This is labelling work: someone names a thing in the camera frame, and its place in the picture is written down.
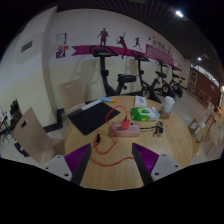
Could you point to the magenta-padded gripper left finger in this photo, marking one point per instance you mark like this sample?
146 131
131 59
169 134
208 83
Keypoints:
76 159

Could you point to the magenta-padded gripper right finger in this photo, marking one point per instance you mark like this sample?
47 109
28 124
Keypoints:
146 159

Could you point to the red charger block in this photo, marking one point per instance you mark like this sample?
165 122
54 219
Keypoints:
125 124

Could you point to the pink power strip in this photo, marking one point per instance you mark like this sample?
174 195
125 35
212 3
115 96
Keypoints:
133 130

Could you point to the black mouse pad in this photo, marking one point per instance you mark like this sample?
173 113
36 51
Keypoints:
90 118

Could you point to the green wet wipes pack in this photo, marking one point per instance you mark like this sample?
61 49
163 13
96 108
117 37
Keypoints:
143 114

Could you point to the round wooden coaster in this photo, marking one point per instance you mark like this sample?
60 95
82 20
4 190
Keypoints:
164 116

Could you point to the small white box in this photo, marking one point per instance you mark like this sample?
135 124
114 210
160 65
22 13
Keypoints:
140 101

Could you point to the white paper cup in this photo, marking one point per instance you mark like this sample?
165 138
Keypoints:
168 105

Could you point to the group of wooden chairs and tables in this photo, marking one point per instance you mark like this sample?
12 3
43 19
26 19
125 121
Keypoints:
200 128

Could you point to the light wooden chair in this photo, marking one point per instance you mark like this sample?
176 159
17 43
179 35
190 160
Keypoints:
71 95

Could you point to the blue and orange marker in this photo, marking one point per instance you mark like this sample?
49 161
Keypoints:
106 99

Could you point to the row of black exercise bikes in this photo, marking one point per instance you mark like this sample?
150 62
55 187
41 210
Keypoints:
105 75

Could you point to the ceiling lights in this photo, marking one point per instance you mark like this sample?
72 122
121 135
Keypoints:
179 13

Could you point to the small wall posters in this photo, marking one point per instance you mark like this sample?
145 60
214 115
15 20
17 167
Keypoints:
61 39

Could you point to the grey wall vent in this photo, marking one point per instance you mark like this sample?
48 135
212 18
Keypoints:
26 46

